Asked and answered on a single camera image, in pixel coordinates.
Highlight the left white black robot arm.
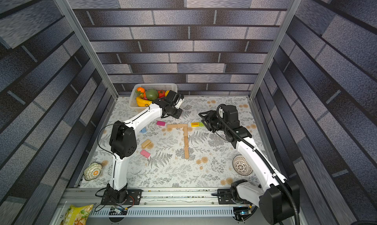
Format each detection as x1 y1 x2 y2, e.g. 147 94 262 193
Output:
101 90 184 205

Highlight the orange toy fruit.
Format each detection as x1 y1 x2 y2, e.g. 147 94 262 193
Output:
136 87 145 93

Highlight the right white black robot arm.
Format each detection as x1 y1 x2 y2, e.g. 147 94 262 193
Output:
199 104 300 225

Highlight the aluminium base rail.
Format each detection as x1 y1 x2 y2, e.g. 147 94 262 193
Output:
50 188 267 225

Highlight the white perforated bowl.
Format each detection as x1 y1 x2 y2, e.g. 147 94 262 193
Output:
232 155 253 176

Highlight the patterned ceramic bowl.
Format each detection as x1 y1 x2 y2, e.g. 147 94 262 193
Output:
83 162 103 181

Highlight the green toy mango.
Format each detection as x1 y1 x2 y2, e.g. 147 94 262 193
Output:
145 89 159 101

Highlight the magenta block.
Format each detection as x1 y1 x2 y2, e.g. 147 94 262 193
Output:
156 121 166 126

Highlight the green snack bag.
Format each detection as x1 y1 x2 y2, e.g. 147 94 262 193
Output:
60 204 93 225

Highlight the yellow toy banana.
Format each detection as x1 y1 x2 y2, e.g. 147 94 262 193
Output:
135 97 152 107

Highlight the natural wood block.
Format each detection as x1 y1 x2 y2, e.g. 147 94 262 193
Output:
175 124 188 128
184 146 189 159
167 124 178 129

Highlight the pink block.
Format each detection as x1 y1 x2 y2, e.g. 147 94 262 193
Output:
140 149 151 159

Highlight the wood block marked 71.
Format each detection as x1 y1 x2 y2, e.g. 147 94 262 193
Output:
184 136 189 148

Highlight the white plastic basket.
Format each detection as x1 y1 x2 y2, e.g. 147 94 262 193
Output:
129 83 178 110

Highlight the yellow block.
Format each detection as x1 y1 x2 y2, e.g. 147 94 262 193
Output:
191 122 200 127

